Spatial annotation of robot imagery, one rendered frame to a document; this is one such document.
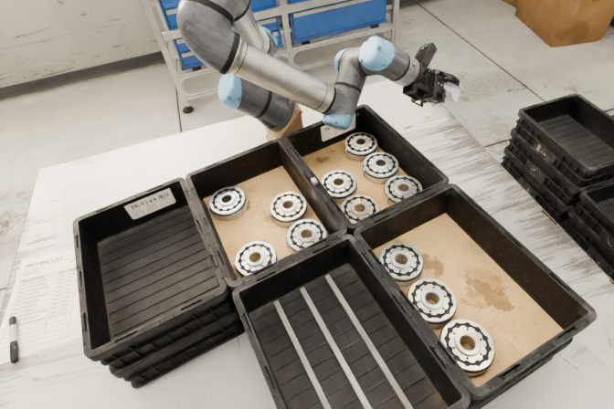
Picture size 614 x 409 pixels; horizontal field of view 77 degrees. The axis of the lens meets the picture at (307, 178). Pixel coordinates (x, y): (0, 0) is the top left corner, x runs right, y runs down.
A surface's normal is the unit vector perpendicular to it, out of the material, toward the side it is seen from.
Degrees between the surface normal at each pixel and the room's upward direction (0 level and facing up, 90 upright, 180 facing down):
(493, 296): 0
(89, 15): 90
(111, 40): 90
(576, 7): 89
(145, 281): 0
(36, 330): 0
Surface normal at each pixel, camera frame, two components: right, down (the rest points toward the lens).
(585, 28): 0.11, 0.73
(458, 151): -0.09, -0.68
